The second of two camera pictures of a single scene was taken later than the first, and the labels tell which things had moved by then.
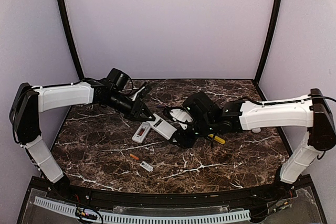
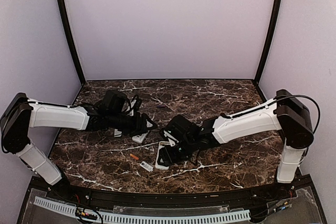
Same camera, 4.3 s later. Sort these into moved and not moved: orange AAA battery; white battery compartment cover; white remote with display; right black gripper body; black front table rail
Moved: right black gripper body
Not moved: black front table rail; white remote with display; orange AAA battery; white battery compartment cover
